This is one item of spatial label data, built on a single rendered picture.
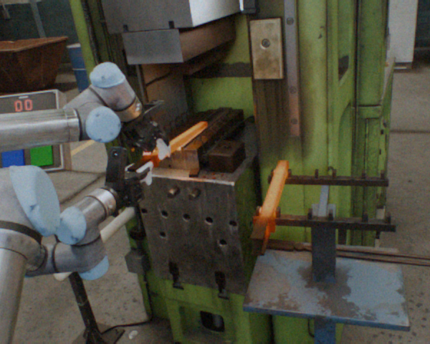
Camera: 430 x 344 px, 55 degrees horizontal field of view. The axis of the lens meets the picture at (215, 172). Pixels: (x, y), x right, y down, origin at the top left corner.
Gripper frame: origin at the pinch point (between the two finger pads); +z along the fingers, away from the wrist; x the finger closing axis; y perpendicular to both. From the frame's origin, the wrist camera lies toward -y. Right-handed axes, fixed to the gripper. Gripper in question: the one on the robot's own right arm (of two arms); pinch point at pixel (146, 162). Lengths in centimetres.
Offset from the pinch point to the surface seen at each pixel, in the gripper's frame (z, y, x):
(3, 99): 5, -17, -59
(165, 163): 17.2, 8.1, -5.6
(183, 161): 17.2, 7.1, 1.7
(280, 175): 5.9, 4.2, 38.7
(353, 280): 2, 32, 58
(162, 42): 16.5, -31.3, 1.8
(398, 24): 544, 31, 40
